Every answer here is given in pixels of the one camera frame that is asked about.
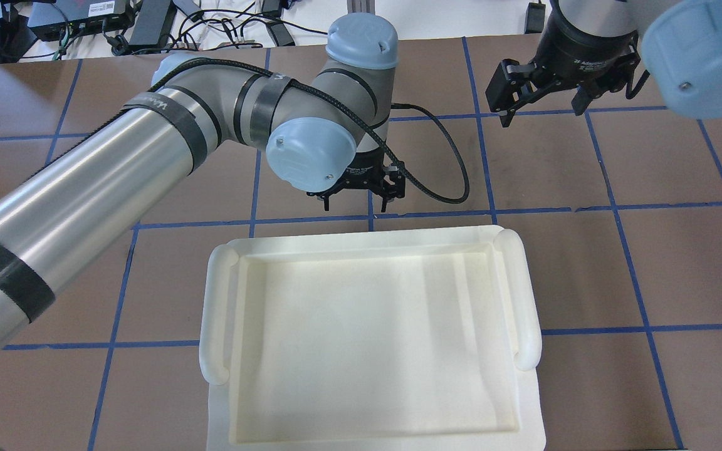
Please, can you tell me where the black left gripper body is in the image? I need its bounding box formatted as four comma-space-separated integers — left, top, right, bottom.
306, 148, 406, 213

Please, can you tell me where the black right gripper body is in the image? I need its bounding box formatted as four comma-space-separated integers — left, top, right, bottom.
527, 13, 650, 105

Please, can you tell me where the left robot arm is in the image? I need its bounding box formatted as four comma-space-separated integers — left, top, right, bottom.
0, 13, 399, 349

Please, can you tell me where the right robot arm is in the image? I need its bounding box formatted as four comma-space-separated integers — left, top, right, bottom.
485, 1, 722, 127

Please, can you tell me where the black power adapter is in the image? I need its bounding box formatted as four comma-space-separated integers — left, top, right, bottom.
524, 1, 545, 34

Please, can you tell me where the black power brick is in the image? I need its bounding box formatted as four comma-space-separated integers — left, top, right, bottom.
266, 20, 296, 48

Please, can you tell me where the white plastic tray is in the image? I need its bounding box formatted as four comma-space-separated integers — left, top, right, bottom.
199, 225, 547, 450

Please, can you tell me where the black network switch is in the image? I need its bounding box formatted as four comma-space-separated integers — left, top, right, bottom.
28, 1, 135, 42

